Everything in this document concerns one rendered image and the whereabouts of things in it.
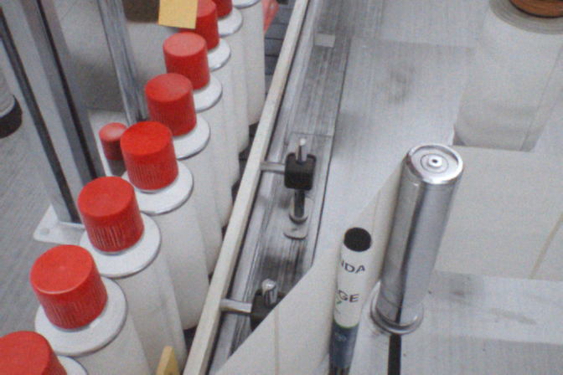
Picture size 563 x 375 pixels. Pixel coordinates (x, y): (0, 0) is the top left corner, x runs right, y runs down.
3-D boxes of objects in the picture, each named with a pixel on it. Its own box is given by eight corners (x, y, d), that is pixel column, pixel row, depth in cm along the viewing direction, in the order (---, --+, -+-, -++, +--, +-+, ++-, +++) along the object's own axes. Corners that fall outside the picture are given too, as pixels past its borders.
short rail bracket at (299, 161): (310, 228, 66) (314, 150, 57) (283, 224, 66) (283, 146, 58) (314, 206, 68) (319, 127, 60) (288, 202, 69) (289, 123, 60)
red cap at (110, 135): (137, 146, 75) (133, 126, 73) (121, 164, 73) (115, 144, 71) (115, 137, 76) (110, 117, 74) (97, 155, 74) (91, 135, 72)
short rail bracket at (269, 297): (284, 374, 55) (285, 301, 46) (215, 362, 55) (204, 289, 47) (290, 341, 57) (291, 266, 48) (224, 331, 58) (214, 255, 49)
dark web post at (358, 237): (347, 392, 48) (372, 249, 35) (325, 388, 49) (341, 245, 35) (349, 371, 50) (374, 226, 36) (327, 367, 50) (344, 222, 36)
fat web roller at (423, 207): (423, 339, 51) (472, 191, 38) (368, 331, 52) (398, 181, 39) (423, 293, 55) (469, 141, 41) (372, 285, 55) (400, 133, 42)
